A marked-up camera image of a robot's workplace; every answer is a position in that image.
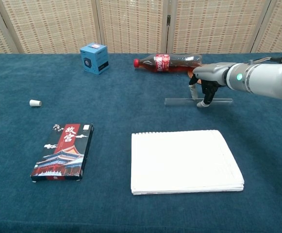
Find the clear glass test tube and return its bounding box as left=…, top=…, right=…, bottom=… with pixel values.
left=165, top=98, right=234, bottom=107

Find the black red palace box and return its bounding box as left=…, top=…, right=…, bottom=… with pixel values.
left=30, top=123, right=94, bottom=183

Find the dark blue table cloth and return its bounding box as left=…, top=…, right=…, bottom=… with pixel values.
left=0, top=52, right=282, bottom=233

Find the light blue cardboard box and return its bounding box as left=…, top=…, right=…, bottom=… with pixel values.
left=80, top=43, right=110, bottom=75

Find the white spiral notebook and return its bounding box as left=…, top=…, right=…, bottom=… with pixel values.
left=130, top=130, right=245, bottom=196

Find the cola bottle red cap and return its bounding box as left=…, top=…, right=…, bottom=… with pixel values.
left=133, top=53, right=203, bottom=73

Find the round woven rattan coaster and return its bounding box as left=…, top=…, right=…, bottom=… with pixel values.
left=187, top=67, right=204, bottom=85

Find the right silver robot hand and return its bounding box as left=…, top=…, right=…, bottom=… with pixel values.
left=188, top=62, right=237, bottom=108

